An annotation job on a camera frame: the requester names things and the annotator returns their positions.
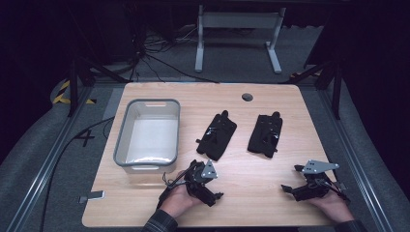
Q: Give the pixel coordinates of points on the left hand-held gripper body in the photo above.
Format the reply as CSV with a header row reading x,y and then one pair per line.
x,y
209,172

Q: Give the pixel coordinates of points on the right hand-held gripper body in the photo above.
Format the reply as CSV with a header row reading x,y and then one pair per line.
x,y
317,167

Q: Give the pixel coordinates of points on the black glove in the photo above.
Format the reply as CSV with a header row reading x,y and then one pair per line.
x,y
265,135
216,135

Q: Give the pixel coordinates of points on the white bin with grey rim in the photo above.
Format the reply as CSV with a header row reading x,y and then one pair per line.
x,y
151,138

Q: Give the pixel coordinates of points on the person's left hand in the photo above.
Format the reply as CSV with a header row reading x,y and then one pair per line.
x,y
177,203

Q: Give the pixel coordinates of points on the person's right hand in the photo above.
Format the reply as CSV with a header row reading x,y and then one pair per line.
x,y
336,208

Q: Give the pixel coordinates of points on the black metal stand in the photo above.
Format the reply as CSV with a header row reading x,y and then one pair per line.
x,y
73,87
337,93

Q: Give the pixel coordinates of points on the dark round table grommet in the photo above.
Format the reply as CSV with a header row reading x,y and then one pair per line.
x,y
247,97

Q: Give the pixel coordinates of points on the grey metal tab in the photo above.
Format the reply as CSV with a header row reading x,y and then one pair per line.
x,y
95,195

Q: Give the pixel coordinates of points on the yellow and black floor tape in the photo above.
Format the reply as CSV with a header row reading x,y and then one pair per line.
x,y
61,93

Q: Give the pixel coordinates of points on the aluminium floor rail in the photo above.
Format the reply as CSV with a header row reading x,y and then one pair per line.
x,y
354,162
50,161

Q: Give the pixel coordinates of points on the white metal desk frame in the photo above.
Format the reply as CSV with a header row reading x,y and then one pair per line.
x,y
238,20

